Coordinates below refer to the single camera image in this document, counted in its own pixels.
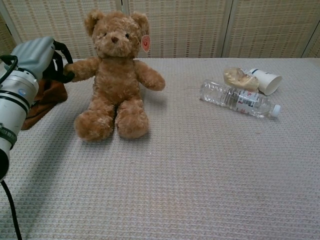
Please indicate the clear plastic water bottle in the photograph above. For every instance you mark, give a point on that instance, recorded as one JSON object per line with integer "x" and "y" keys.
{"x": 237, "y": 98}

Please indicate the woven folding screen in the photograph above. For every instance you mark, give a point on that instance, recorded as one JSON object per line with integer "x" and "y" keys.
{"x": 200, "y": 27}

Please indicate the white paper cup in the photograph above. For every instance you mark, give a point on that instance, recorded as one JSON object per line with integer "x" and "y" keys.
{"x": 265, "y": 81}

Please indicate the white woven tablecloth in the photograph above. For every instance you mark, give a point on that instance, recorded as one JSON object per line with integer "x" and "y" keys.
{"x": 175, "y": 162}

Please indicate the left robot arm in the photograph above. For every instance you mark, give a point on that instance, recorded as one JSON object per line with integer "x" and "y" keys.
{"x": 13, "y": 110}

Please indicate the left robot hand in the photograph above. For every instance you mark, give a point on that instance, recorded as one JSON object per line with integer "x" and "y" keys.
{"x": 42, "y": 58}

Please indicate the brown cloth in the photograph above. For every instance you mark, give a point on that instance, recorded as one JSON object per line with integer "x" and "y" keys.
{"x": 43, "y": 100}

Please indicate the crumpled beige wrapper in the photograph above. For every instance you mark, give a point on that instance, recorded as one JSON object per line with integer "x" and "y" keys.
{"x": 241, "y": 78}

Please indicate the brown teddy bear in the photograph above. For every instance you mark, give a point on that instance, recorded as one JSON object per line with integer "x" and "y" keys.
{"x": 116, "y": 77}

